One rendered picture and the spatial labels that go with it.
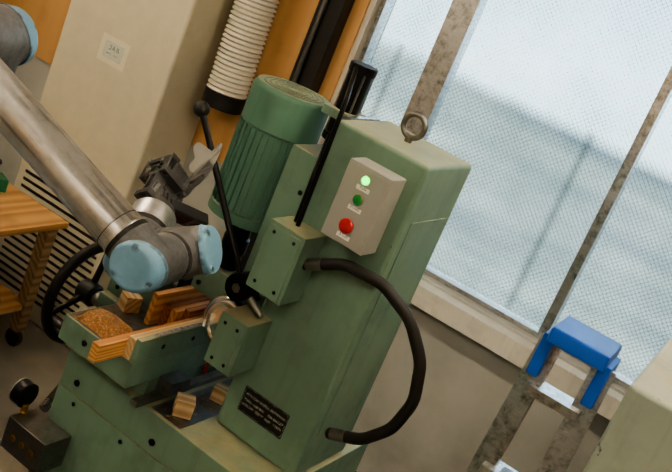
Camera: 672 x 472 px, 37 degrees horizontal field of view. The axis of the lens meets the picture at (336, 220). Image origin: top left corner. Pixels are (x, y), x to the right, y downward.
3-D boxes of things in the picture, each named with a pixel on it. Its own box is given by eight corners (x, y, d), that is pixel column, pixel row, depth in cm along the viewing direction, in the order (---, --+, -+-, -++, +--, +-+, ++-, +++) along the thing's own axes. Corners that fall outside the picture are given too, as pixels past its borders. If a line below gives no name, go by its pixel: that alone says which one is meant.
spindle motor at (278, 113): (238, 198, 233) (285, 75, 224) (296, 233, 225) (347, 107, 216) (191, 202, 217) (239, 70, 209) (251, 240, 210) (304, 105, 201)
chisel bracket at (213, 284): (206, 287, 233) (218, 255, 230) (251, 317, 227) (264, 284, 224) (186, 291, 226) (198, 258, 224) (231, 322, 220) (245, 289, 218)
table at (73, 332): (198, 281, 271) (206, 262, 269) (284, 338, 258) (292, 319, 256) (27, 315, 218) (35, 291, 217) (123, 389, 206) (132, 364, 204)
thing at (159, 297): (201, 308, 241) (212, 280, 239) (205, 311, 241) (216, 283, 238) (143, 322, 223) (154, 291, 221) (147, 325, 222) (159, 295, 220)
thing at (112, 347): (262, 312, 253) (268, 298, 252) (268, 315, 252) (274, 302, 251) (86, 358, 200) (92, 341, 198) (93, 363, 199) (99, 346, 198)
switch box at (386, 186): (335, 229, 197) (365, 156, 192) (375, 253, 193) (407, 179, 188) (319, 231, 192) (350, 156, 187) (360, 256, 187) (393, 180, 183)
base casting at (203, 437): (184, 346, 261) (195, 317, 259) (357, 471, 237) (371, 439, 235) (57, 382, 223) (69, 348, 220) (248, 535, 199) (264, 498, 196)
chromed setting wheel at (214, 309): (200, 333, 216) (220, 283, 212) (243, 362, 211) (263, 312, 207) (192, 335, 213) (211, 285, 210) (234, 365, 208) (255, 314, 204)
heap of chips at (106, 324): (101, 310, 221) (105, 299, 220) (140, 339, 215) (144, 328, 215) (73, 316, 213) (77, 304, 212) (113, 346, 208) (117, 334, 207)
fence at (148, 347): (287, 316, 257) (295, 298, 255) (292, 319, 256) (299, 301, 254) (128, 360, 205) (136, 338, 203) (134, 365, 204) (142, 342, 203)
